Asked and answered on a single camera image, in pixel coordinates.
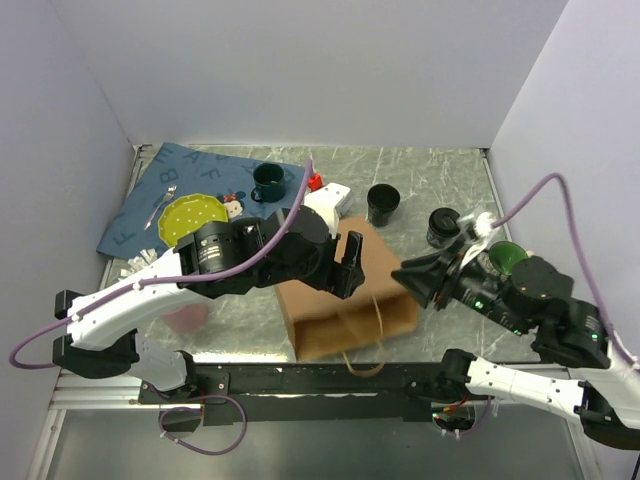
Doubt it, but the green dotted plate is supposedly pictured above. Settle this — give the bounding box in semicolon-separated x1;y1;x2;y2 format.
157;193;229;248

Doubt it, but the brown paper bag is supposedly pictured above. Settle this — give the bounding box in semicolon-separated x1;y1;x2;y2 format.
275;217;419;378

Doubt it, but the blue alphabet placemat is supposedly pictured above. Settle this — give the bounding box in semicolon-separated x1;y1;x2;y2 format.
97;142;304;259

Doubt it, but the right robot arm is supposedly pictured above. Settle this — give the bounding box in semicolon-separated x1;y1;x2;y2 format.
391;242;639;451

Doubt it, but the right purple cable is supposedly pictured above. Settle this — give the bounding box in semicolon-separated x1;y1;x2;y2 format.
439;172;640;441

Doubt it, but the pink straw cup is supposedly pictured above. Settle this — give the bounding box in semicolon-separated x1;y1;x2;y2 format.
161;303;209;335

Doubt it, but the dark green mug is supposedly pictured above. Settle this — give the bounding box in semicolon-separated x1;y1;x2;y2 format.
250;163;286;203

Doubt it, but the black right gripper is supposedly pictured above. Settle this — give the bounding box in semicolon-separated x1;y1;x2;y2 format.
385;229;526;331

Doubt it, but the black takeout coffee cup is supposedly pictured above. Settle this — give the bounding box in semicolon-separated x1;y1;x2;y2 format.
426;207;460;249

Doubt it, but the purple cable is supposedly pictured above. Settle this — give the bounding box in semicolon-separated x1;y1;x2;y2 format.
439;172;640;441
8;157;315;455

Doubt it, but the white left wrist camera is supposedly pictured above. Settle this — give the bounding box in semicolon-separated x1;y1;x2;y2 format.
303;182;355;238

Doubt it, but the aluminium frame rail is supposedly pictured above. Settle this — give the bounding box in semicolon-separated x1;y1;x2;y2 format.
24;369;166;480

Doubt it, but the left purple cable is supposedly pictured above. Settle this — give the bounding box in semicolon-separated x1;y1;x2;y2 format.
8;157;315;455

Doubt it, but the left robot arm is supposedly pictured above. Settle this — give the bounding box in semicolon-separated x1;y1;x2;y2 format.
52;206;365;402

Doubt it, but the black cup stack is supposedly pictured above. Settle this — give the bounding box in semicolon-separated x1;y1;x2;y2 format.
367;183;401;227

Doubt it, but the silver fork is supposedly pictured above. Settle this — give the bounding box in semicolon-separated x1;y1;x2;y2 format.
143;185;177;230

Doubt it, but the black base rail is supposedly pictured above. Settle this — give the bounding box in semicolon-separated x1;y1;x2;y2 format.
138;363;486;426

